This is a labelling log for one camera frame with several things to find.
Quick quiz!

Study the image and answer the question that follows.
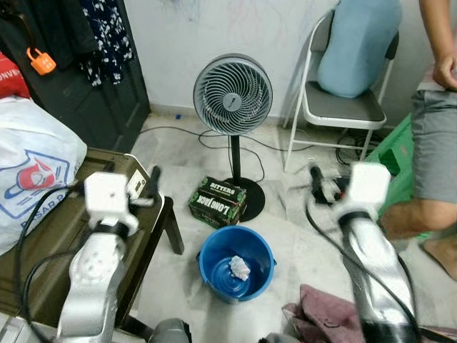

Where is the person hand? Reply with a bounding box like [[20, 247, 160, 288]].
[[432, 54, 457, 91]]

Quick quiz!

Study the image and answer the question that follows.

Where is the small white box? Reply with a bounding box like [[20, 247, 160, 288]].
[[126, 169, 148, 201]]

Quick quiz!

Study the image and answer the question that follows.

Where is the dark green carton box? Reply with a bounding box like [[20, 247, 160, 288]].
[[188, 176, 248, 229]]

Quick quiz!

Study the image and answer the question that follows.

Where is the grey folding chair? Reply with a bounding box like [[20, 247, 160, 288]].
[[283, 9, 401, 172]]

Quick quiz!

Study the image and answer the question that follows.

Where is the green plastic stool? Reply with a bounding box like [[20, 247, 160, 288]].
[[364, 114, 418, 219]]

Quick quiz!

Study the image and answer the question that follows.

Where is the dark brown table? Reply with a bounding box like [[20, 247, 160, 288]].
[[0, 146, 185, 340]]

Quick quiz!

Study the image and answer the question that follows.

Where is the blue plastic bucket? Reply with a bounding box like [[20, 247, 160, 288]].
[[198, 225, 276, 304]]

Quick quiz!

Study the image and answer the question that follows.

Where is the black wardrobe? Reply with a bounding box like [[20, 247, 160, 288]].
[[0, 0, 152, 154]]

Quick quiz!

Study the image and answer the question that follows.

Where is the person in grey shorts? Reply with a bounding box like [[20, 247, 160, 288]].
[[382, 68, 457, 281]]

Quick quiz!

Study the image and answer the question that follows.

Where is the crumpled white paper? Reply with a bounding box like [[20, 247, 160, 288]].
[[228, 256, 251, 282]]

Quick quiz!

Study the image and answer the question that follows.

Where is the grey standing fan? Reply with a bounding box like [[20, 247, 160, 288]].
[[193, 53, 274, 223]]

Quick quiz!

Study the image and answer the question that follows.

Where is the white printed plastic bag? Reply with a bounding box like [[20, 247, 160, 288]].
[[0, 95, 88, 256]]

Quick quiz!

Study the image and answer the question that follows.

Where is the mauve crumpled cloth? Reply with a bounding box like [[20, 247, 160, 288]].
[[282, 284, 457, 343]]

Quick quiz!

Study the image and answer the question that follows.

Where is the light blue cushion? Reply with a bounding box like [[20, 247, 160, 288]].
[[316, 0, 403, 99]]

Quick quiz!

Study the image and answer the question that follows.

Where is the dark floral garment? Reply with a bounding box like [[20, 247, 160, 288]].
[[77, 0, 135, 88]]

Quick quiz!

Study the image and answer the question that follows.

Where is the orange padlock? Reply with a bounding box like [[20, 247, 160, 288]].
[[26, 46, 57, 76]]

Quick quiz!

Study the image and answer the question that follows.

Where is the red printed bag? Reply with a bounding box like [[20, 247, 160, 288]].
[[0, 51, 31, 101]]

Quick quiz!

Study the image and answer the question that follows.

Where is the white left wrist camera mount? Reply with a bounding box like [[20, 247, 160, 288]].
[[84, 171, 140, 228]]

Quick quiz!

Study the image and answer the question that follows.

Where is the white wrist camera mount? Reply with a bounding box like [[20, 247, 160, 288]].
[[84, 171, 140, 228], [336, 162, 392, 221]]

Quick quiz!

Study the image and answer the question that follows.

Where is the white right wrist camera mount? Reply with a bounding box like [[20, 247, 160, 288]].
[[336, 162, 392, 221]]

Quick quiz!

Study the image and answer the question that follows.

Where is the black floor cable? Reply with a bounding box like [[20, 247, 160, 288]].
[[138, 125, 266, 183], [243, 129, 379, 161]]

